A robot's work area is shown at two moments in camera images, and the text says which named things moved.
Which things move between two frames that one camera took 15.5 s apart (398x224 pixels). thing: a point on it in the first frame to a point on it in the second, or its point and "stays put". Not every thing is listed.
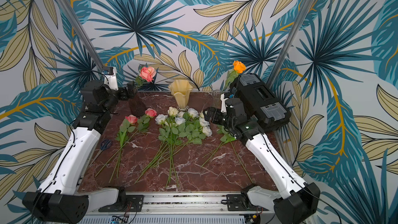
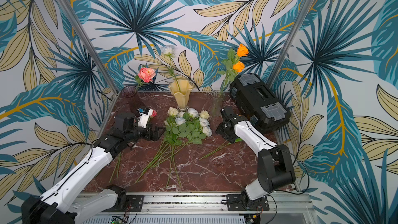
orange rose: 225,138 to 242,51
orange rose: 240,162 to 219,148
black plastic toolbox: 272,113 stays put
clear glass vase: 216,100 stays put
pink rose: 146,73 stays put
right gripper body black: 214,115 to 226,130
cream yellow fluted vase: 181,88 stays put
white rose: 163,138 to 170,51
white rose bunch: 178,130 stays put
